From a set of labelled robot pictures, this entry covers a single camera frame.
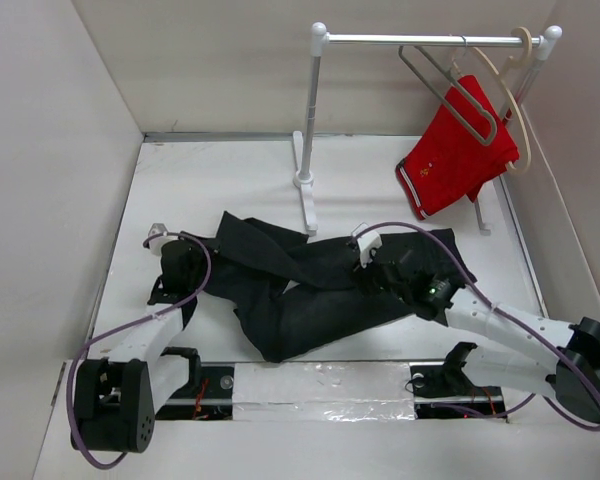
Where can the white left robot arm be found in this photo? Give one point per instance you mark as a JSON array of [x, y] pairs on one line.
[[112, 401]]

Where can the beige wooden hanger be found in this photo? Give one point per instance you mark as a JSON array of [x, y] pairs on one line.
[[521, 37]]

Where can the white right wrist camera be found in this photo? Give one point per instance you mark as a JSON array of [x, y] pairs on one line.
[[366, 241]]

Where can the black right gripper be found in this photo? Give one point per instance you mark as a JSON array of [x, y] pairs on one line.
[[364, 275]]

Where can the white metal clothes rack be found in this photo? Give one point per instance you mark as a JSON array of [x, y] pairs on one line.
[[302, 141]]

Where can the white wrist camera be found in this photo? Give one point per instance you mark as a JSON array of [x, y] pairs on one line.
[[366, 241], [156, 238]]

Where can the red shorts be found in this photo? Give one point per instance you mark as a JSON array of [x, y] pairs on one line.
[[448, 163]]

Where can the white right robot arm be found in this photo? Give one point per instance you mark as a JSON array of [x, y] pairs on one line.
[[555, 359]]

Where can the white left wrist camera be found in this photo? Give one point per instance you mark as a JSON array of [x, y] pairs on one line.
[[156, 238]]

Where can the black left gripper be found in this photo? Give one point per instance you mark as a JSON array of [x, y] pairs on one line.
[[193, 248]]

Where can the black trousers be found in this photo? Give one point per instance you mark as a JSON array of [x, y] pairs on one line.
[[292, 296]]

